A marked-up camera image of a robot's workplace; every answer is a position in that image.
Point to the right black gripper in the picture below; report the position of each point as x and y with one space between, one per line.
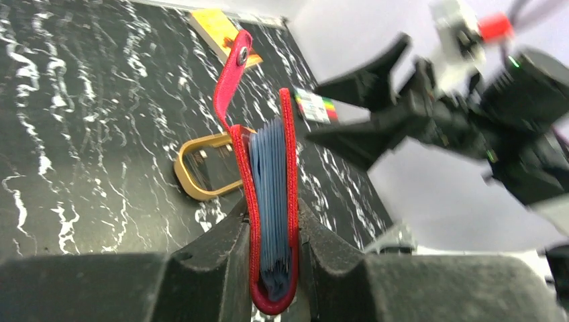
447 121

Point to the pack of coloured markers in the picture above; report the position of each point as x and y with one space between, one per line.
312 107

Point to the orange book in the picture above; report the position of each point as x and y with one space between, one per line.
216 29

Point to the gold oval tray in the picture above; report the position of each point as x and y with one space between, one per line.
206 167

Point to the red card holder wallet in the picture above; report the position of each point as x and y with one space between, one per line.
267 160

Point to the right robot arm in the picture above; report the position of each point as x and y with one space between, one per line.
508 123

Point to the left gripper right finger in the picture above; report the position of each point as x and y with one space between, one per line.
341 283

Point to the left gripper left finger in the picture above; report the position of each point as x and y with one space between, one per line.
207 280

